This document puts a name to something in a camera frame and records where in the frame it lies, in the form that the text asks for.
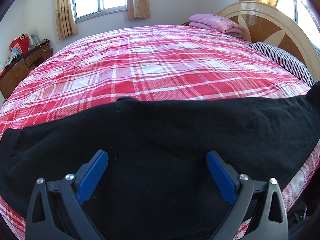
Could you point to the brown wooden desk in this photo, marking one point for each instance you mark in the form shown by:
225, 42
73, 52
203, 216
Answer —
22, 67

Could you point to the cream and wood headboard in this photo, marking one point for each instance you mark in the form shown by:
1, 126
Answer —
265, 27

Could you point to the black pants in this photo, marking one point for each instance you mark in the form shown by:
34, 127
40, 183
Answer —
162, 142

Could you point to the bed with red plaid sheet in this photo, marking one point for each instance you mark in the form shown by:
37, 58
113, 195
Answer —
150, 67

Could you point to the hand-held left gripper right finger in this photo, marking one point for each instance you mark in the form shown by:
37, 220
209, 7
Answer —
221, 177

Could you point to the beige floral curtain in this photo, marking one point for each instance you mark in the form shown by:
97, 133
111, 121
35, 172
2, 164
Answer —
65, 10
137, 0

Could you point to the large bright window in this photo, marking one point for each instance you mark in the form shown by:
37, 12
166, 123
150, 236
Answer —
306, 17

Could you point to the folded pink blanket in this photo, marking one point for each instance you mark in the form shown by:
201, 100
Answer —
215, 22

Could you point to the striped pillow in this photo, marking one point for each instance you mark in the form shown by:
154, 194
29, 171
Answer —
282, 57

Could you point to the red gift bag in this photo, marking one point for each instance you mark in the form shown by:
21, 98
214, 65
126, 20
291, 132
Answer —
18, 45

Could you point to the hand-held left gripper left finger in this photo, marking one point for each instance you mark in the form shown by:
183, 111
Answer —
92, 177

